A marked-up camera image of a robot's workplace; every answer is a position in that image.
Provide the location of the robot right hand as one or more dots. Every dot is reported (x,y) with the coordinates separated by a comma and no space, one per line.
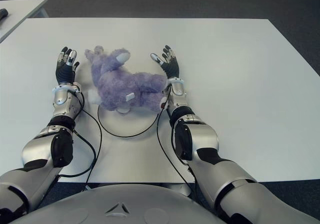
(171,68)

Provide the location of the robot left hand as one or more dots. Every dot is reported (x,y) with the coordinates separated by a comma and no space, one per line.
(64,73)

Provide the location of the purple plush bunny doll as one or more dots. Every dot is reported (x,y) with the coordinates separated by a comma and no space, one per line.
(120,84)

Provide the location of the robot right arm silver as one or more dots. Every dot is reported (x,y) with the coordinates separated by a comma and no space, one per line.
(195,139)

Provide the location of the robot left arm silver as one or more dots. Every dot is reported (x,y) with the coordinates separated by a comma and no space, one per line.
(37,149)

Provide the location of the white plate black rim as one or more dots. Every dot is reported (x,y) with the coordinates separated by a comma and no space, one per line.
(130,126)

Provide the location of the white side table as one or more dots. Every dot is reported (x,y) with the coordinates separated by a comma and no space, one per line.
(18,13)

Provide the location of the black handheld controller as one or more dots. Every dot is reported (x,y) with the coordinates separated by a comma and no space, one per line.
(3,13)

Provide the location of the grey robot torso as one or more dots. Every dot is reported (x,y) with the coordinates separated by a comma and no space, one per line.
(120,204)

